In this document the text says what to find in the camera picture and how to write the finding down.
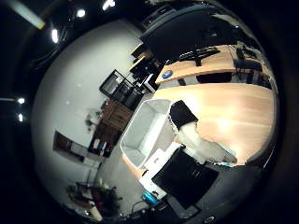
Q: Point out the white rectangular container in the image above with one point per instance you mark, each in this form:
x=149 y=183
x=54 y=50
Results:
x=146 y=130

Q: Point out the small teal blue object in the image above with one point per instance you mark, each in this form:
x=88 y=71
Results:
x=150 y=198

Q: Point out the potted floor plants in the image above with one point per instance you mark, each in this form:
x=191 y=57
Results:
x=99 y=196

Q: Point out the brown wooden cabinet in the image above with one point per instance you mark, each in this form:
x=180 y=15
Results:
x=113 y=119

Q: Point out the blue round disc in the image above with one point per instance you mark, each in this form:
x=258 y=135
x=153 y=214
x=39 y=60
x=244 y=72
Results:
x=167 y=74

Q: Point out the black office chair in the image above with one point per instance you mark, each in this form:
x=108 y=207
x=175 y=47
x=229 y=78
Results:
x=146 y=76

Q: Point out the black cube shelf unit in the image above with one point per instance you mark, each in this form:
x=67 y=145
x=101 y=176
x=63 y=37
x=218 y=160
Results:
x=123 y=88

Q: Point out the long wooden desk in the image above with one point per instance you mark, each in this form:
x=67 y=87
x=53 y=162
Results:
x=215 y=63

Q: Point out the black keyboard stand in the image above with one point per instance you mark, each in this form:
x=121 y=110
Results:
x=199 y=53

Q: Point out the small wooden desk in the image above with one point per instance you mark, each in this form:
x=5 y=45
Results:
x=138 y=57

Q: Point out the black desk equipment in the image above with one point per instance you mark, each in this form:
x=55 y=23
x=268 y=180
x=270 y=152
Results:
x=247 y=60

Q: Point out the large black partition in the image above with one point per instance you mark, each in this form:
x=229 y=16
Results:
x=190 y=31

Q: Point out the grey box device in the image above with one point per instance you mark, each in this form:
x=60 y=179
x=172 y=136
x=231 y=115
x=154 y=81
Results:
x=159 y=17

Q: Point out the round ceiling light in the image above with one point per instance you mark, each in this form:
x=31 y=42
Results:
x=54 y=35
x=21 y=100
x=108 y=4
x=20 y=117
x=81 y=13

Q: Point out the long ceiling strip light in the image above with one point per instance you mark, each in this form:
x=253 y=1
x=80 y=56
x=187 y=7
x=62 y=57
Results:
x=28 y=14

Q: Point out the small green wall plant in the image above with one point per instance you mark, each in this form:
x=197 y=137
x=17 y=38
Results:
x=92 y=119

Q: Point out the dark framed wall shelf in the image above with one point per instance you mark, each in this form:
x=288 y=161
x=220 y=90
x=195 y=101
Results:
x=67 y=144

